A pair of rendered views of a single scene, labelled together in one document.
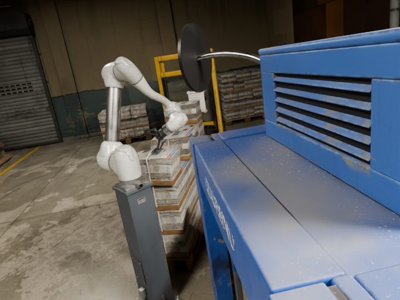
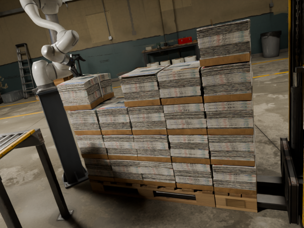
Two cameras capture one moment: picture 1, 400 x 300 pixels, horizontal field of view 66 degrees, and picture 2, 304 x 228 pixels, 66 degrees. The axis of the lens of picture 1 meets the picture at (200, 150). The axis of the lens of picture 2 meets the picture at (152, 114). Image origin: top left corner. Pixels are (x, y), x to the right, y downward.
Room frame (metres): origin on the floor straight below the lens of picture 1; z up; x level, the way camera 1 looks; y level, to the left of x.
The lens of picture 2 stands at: (3.40, -1.52, 1.30)
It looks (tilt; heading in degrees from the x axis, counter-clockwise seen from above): 18 degrees down; 103
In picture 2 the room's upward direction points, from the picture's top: 11 degrees counter-clockwise
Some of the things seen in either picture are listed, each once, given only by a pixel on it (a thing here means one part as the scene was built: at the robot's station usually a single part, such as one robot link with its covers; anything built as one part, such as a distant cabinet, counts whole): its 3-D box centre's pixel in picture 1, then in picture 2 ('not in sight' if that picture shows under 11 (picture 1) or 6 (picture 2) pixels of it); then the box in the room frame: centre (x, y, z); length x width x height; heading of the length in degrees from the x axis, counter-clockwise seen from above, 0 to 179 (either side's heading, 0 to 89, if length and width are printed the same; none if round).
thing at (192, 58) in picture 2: not in sight; (171, 57); (2.60, 6.40, 0.55); 1.80 x 0.70 x 1.09; 6
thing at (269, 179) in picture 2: not in sight; (216, 177); (3.44, 0.28, 0.05); 1.05 x 0.10 x 0.04; 167
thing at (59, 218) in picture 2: not in sight; (65, 214); (2.15, -0.06, 0.01); 0.14 x 0.14 x 0.01; 6
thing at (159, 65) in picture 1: (169, 124); (296, 57); (4.09, 0.35, 0.97); 0.09 x 0.09 x 1.75; 77
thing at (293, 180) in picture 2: not in sight; (287, 175); (3.93, 0.05, 0.20); 0.62 x 0.05 x 0.30; 77
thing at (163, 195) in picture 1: (178, 199); (146, 145); (2.88, 0.29, 0.42); 1.17 x 0.39 x 0.83; 167
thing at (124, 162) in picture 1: (125, 161); (42, 72); (1.98, 0.50, 1.17); 0.18 x 0.16 x 0.22; 45
